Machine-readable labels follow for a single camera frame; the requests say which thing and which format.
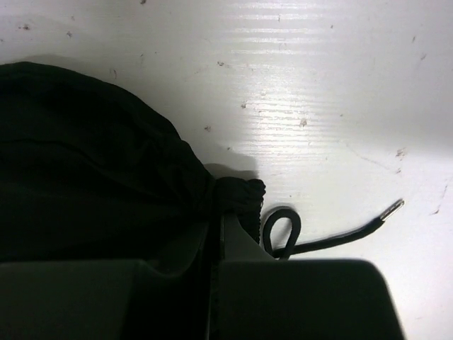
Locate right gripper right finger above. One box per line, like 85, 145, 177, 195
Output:
212, 214, 404, 339

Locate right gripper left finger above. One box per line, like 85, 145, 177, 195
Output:
1, 260, 208, 339

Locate black trousers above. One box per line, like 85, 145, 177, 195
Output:
0, 62, 405, 281

